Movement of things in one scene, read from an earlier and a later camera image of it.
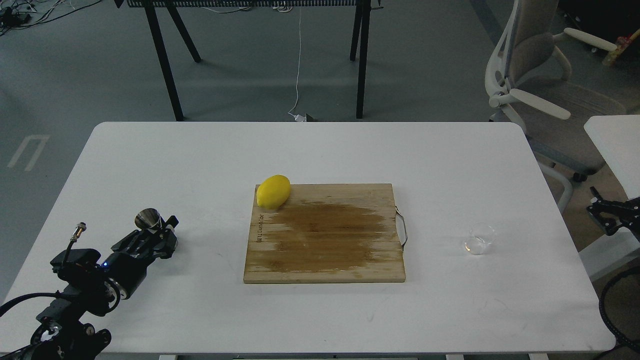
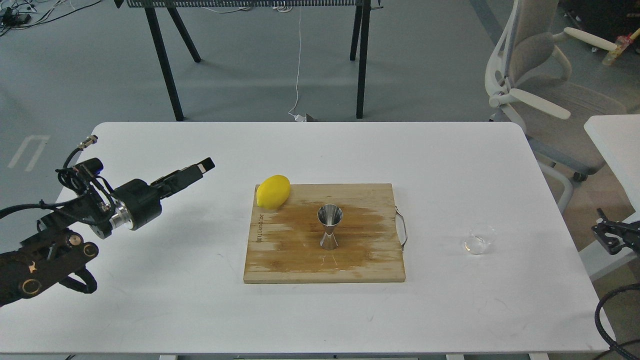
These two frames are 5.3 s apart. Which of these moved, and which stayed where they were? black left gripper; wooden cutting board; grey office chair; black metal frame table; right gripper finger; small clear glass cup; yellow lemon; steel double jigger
Moved: right gripper finger; black left gripper; steel double jigger
Stayed: grey office chair; small clear glass cup; yellow lemon; black metal frame table; wooden cutting board
